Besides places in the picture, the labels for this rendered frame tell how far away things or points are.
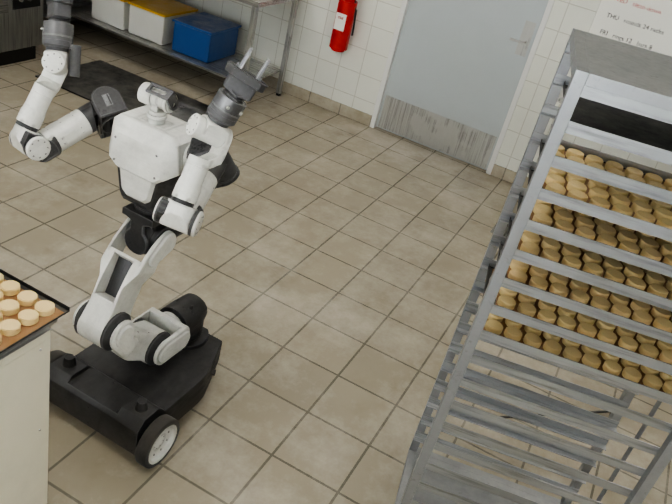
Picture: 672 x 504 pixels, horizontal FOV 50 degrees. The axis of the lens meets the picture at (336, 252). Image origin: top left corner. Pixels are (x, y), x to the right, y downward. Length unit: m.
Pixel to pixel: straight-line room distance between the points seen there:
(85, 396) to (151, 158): 0.99
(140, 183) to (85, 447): 1.07
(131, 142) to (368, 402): 1.62
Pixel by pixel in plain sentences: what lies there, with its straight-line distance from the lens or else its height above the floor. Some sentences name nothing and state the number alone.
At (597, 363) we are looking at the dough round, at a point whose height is 1.06.
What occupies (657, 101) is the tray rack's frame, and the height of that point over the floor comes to 1.80.
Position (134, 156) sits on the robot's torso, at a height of 1.14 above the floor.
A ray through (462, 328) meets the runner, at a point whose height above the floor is 0.77.
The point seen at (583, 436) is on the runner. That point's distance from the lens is 2.81.
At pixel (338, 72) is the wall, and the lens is 6.23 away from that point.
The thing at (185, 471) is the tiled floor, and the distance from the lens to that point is 2.87.
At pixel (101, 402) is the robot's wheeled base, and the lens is 2.83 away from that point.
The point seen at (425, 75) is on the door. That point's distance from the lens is 5.97.
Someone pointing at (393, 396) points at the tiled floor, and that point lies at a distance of 3.38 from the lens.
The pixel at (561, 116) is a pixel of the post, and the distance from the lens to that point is 1.76.
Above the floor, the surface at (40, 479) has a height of 0.26.
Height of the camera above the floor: 2.19
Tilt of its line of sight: 31 degrees down
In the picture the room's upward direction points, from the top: 15 degrees clockwise
